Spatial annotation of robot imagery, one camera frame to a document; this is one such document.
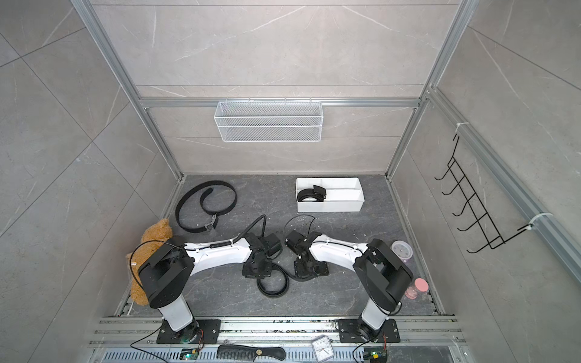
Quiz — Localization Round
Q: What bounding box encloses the long black leather belt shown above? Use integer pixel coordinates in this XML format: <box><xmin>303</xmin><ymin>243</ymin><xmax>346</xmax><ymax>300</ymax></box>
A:
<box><xmin>297</xmin><ymin>185</ymin><xmax>327</xmax><ymax>203</ymax></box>

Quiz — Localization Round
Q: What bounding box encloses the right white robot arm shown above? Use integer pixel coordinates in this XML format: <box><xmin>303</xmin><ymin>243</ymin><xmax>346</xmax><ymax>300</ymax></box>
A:
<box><xmin>285</xmin><ymin>231</ymin><xmax>414</xmax><ymax>334</ymax></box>

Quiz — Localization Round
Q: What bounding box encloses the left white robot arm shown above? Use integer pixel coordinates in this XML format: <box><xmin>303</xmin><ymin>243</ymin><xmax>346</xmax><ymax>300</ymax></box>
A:
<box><xmin>136</xmin><ymin>232</ymin><xmax>282</xmax><ymax>333</ymax></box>

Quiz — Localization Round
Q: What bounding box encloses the white divided storage box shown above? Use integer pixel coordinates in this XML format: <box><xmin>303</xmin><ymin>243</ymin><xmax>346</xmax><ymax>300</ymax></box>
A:
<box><xmin>295</xmin><ymin>177</ymin><xmax>365</xmax><ymax>213</ymax></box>

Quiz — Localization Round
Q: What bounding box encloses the curled black belt with buckle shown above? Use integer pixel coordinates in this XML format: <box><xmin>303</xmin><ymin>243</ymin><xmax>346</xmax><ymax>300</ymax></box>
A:
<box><xmin>175</xmin><ymin>180</ymin><xmax>238</xmax><ymax>234</ymax></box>

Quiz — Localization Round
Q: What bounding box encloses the small white clock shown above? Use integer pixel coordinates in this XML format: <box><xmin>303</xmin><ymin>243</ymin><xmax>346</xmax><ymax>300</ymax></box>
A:
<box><xmin>311</xmin><ymin>335</ymin><xmax>334</xmax><ymax>363</ymax></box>

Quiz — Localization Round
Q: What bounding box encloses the black comb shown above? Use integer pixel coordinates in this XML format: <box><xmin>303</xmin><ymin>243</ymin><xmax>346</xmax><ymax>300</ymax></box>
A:
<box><xmin>216</xmin><ymin>344</ymin><xmax>287</xmax><ymax>361</ymax></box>

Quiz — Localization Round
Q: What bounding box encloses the pink round container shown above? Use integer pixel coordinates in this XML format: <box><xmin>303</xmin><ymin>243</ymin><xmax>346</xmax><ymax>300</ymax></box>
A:
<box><xmin>390</xmin><ymin>240</ymin><xmax>414</xmax><ymax>263</ymax></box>

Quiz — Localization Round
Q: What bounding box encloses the brown teddy bear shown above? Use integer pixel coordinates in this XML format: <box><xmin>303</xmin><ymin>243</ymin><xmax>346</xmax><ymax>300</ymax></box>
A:
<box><xmin>126</xmin><ymin>219</ymin><xmax>173</xmax><ymax>306</ymax></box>

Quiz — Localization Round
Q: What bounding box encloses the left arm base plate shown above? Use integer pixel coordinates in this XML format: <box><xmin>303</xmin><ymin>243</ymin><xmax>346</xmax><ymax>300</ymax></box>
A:
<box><xmin>156</xmin><ymin>319</ymin><xmax>221</xmax><ymax>344</ymax></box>

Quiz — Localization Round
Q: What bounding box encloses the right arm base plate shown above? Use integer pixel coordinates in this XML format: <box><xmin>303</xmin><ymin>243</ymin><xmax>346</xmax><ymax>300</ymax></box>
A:
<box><xmin>337</xmin><ymin>319</ymin><xmax>401</xmax><ymax>343</ymax></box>

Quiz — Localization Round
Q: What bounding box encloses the white wire mesh basket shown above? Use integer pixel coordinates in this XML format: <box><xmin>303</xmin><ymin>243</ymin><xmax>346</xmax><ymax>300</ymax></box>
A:
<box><xmin>214</xmin><ymin>100</ymin><xmax>324</xmax><ymax>142</ymax></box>

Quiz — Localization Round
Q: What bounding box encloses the black wire hook rack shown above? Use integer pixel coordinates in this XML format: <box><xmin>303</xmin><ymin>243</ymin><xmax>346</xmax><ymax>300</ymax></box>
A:
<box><xmin>434</xmin><ymin>134</ymin><xmax>533</xmax><ymax>254</ymax></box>

